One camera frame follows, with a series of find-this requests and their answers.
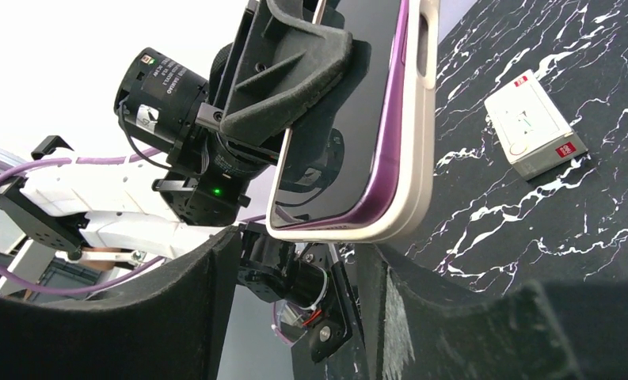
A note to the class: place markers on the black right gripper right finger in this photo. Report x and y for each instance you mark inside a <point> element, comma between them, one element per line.
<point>419,325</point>

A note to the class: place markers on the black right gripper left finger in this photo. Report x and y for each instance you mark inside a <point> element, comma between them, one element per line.
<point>169,323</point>

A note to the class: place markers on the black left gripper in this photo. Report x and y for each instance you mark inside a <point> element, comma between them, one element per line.
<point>278,67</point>

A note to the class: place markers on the purple smartphone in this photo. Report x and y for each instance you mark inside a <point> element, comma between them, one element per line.
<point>341,160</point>

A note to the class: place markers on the beige phone case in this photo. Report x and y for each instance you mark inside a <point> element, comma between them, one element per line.
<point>414,190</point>

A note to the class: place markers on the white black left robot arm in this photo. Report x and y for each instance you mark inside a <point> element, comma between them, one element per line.
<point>124,218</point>

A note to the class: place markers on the white box on table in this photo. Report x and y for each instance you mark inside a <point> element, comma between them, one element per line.
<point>532,132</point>

